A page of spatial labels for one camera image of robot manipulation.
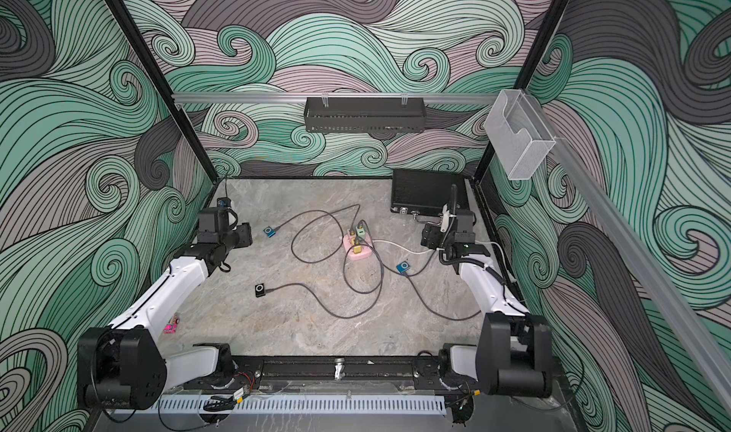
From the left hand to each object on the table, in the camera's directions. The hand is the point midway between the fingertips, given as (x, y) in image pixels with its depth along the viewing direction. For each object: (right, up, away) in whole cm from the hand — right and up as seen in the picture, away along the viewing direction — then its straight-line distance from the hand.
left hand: (238, 226), depth 85 cm
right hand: (+61, -2, +3) cm, 61 cm away
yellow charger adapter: (+37, -8, +6) cm, 38 cm away
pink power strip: (+40, -7, +2) cm, 40 cm away
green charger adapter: (+38, -3, +10) cm, 39 cm away
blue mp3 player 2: (+52, -14, +7) cm, 54 cm away
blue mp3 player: (+5, -4, +17) cm, 18 cm away
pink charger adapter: (+35, -4, +8) cm, 36 cm away
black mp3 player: (+6, -21, +2) cm, 22 cm away
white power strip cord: (+61, -8, +2) cm, 61 cm away
